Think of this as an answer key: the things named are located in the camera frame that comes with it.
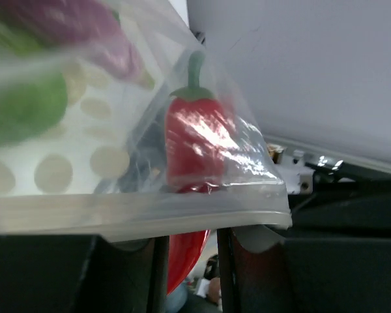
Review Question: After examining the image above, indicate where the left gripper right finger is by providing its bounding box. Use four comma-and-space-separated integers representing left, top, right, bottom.
217, 226, 391, 312

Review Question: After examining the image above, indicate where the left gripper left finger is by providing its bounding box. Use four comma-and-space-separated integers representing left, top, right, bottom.
0, 235, 169, 312

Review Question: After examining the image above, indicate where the red chili pepper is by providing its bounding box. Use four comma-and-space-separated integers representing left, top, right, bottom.
164, 50, 229, 296

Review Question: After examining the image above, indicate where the clear zip top bag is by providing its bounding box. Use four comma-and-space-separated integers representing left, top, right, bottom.
0, 1, 292, 241

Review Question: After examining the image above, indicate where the round green cabbage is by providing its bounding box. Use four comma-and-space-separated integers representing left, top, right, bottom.
0, 28, 68, 146

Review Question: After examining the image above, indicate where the purple eggplant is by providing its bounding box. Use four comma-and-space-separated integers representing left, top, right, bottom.
0, 1, 147, 83

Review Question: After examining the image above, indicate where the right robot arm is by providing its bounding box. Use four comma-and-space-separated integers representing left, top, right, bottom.
278, 162, 391, 238

